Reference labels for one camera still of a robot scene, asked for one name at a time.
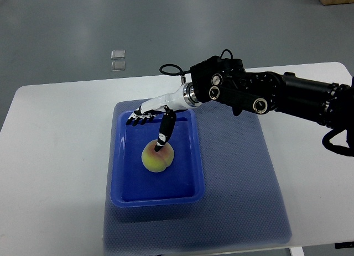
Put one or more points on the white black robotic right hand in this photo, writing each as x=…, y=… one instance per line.
x=168, y=106

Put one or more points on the green red peach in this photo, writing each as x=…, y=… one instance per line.
x=157, y=161

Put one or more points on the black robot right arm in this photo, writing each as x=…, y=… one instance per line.
x=225, y=81

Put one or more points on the upper metal floor plate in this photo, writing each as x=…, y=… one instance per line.
x=118, y=54

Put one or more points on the blue plastic tray plate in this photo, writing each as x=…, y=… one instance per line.
x=144, y=177

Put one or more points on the blue grey textured mat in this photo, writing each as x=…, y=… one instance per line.
x=220, y=191

